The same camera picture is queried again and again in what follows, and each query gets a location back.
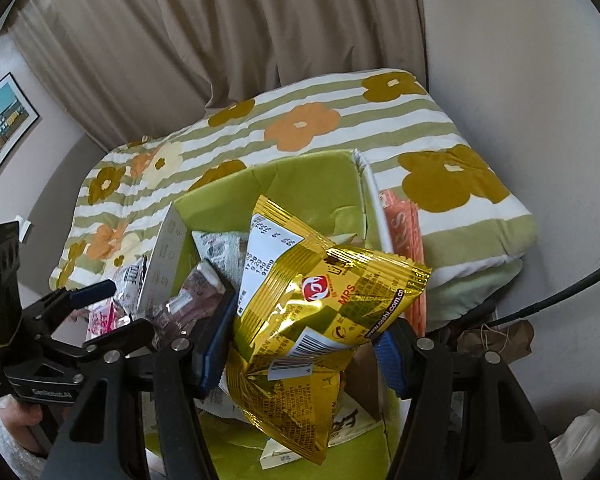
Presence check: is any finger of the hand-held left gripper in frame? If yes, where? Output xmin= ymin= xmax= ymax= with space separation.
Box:
xmin=82 ymin=317 xmax=156 ymax=361
xmin=24 ymin=280 xmax=117 ymax=333

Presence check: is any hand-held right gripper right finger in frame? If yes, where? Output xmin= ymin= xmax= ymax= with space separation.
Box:
xmin=372 ymin=320 xmax=563 ymax=480

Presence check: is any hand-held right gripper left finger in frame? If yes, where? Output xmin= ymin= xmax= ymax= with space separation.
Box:
xmin=40 ymin=292 xmax=238 ymax=480

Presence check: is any pink snack packet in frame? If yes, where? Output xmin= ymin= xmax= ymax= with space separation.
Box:
xmin=86 ymin=297 xmax=131 ymax=341

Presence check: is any silver snack packet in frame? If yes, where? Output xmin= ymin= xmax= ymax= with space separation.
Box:
xmin=114 ymin=255 xmax=148 ymax=311

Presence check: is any white black print packet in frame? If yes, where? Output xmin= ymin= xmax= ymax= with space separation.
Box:
xmin=330 ymin=390 xmax=383 ymax=446

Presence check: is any grey white carton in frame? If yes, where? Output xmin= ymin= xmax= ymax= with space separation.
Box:
xmin=136 ymin=204 xmax=187 ymax=313

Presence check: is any newspaper print snack packet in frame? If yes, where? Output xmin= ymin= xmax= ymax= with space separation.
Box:
xmin=190 ymin=230 xmax=253 ymax=291

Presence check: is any gold snack packet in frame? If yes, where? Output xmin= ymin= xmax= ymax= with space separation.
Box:
xmin=222 ymin=194 xmax=432 ymax=466

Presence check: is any green cardboard box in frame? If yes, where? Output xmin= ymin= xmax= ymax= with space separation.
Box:
xmin=142 ymin=149 xmax=421 ymax=480

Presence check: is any white fuzzy sleeved forearm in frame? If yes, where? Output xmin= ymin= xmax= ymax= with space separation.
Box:
xmin=0 ymin=400 xmax=46 ymax=480

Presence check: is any person's left hand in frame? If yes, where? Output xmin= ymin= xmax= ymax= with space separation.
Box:
xmin=2 ymin=402 xmax=46 ymax=453

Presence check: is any brown paper bag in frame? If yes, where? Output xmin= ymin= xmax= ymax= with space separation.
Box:
xmin=455 ymin=320 xmax=536 ymax=361

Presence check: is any orange printed packet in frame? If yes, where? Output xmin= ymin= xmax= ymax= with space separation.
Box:
xmin=380 ymin=189 xmax=427 ymax=336

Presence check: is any small cream packet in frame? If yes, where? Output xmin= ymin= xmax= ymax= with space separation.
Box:
xmin=259 ymin=440 xmax=301 ymax=472

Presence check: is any framed houses picture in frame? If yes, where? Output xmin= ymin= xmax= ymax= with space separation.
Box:
xmin=0 ymin=72 xmax=42 ymax=198

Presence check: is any black lamp pole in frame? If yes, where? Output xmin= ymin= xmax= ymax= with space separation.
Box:
xmin=490 ymin=255 xmax=600 ymax=328

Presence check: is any white plastic cover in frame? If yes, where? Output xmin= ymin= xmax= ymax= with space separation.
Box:
xmin=547 ymin=409 xmax=600 ymax=466

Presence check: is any floral striped blanket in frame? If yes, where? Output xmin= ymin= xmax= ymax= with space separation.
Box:
xmin=50 ymin=67 xmax=538 ymax=321

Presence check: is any beige curtain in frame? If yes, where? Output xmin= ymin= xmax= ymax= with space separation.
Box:
xmin=10 ymin=0 xmax=428 ymax=153

